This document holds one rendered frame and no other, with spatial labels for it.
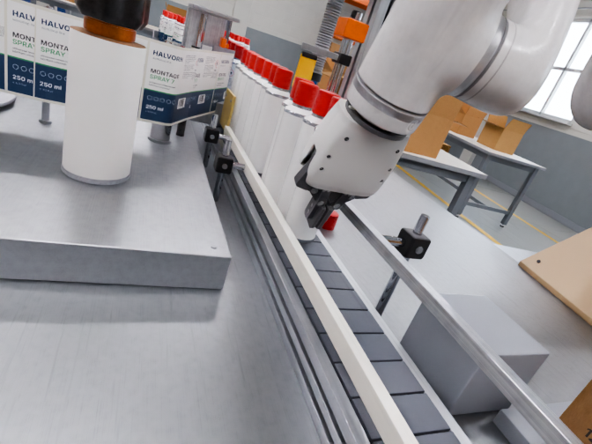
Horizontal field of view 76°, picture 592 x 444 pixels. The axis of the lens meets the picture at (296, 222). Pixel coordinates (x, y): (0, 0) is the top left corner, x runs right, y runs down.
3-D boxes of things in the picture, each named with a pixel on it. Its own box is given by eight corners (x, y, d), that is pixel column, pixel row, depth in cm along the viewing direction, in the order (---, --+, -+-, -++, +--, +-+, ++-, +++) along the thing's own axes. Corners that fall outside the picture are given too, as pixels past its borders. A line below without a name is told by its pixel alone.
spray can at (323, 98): (270, 209, 63) (307, 84, 55) (298, 213, 65) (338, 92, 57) (277, 224, 59) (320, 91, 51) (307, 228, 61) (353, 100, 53)
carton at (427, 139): (358, 128, 255) (379, 70, 240) (418, 144, 275) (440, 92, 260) (388, 147, 220) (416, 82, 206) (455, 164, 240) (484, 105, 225)
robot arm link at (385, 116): (413, 81, 44) (398, 104, 46) (347, 58, 40) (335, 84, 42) (445, 124, 38) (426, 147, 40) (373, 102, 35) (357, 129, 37)
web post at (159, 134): (147, 135, 78) (161, 37, 71) (170, 139, 80) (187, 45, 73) (147, 141, 75) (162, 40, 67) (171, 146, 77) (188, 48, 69)
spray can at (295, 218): (277, 224, 59) (320, 91, 51) (308, 228, 61) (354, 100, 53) (285, 240, 55) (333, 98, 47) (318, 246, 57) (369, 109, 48)
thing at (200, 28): (170, 103, 108) (187, 3, 98) (216, 114, 113) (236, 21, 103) (172, 116, 96) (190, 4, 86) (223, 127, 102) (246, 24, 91)
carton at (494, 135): (465, 137, 459) (480, 107, 444) (495, 147, 470) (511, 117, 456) (486, 148, 422) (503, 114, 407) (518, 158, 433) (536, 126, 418)
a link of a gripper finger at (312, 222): (329, 177, 49) (308, 212, 54) (307, 173, 48) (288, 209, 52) (336, 195, 47) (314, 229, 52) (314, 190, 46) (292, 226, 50)
